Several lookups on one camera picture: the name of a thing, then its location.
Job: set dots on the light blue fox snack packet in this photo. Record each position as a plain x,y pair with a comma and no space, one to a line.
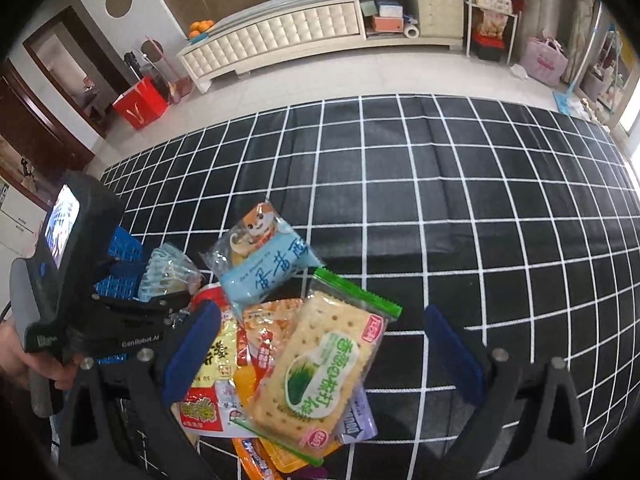
256,256

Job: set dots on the black white grid tablecloth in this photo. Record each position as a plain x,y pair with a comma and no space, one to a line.
520,224

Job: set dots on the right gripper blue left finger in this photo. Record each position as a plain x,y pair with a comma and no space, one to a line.
184,351

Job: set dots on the white metal shelf rack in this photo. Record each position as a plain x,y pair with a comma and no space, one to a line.
490,28

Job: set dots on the dark wooden door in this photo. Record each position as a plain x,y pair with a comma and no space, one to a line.
34,132

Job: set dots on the red paper bag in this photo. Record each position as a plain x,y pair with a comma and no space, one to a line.
141,104

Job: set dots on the green soda cracker packet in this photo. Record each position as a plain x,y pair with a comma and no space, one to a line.
326,355

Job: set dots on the pink tote bag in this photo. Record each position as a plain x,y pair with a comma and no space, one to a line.
544,60

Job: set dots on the orange wafer bar packet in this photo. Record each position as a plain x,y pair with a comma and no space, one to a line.
254,459

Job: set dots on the white tufted tv cabinet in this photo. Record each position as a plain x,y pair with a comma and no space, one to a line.
279,31

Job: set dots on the white paper roll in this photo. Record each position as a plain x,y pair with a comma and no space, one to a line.
411,31

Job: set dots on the blue plastic basket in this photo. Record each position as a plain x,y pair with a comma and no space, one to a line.
115,309

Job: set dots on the red yellow snack bag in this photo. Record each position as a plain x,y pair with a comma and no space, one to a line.
212,404

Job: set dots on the person left hand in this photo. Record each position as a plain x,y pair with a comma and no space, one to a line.
16,364

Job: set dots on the clear packet pale green snack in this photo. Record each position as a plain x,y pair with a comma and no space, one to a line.
169,270

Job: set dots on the purple white small packet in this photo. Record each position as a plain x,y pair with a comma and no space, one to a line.
357,423

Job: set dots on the orange cracker packet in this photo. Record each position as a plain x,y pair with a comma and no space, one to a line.
288,462

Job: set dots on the orange red striped snack packet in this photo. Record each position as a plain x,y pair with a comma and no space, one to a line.
267,327

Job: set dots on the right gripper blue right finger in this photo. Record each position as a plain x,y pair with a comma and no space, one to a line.
463,365

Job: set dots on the oranges on blue plate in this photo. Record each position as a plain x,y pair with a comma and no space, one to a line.
199,28

